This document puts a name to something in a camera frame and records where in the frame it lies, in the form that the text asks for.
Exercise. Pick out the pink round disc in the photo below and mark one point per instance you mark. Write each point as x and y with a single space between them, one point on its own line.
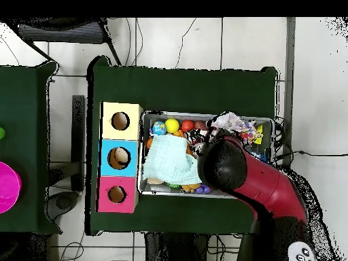
8 187

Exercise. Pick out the small green object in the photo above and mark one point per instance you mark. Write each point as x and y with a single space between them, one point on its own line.
1 133

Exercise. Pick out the black upright panel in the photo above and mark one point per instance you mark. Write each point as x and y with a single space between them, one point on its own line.
78 122

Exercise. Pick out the wooden box with three holes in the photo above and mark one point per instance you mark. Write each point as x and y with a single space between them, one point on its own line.
127 185

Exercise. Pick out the crushed black drink can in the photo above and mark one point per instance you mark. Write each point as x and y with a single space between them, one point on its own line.
191 136

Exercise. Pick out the colourful spotted cloth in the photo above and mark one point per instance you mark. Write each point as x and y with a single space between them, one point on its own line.
231 122

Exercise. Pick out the dark green side tablecloth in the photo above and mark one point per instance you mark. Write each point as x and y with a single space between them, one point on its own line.
24 108

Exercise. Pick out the blue spiky toy with eyes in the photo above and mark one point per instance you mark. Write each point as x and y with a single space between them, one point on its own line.
261 157

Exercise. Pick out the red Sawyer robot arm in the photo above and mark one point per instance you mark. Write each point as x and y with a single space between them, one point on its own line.
258 176

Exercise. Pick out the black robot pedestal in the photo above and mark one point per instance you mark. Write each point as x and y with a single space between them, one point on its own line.
176 247

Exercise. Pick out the mint green waffle cloth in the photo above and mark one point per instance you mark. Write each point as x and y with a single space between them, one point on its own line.
171 160

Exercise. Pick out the yellow ball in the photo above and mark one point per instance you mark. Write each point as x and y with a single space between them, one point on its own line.
172 126

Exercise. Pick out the yellow plastic block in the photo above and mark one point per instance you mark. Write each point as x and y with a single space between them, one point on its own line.
259 134

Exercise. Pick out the black mesh chair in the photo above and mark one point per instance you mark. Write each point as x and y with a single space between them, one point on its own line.
62 32

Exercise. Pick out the globe print ball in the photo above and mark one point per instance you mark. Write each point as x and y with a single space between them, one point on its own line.
159 128

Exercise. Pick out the brown football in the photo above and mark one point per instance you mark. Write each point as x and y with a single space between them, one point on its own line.
199 125

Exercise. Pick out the dark grey oval base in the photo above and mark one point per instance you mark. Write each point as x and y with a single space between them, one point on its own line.
64 202

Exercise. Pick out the orange ball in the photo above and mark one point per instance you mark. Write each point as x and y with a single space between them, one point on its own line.
187 125

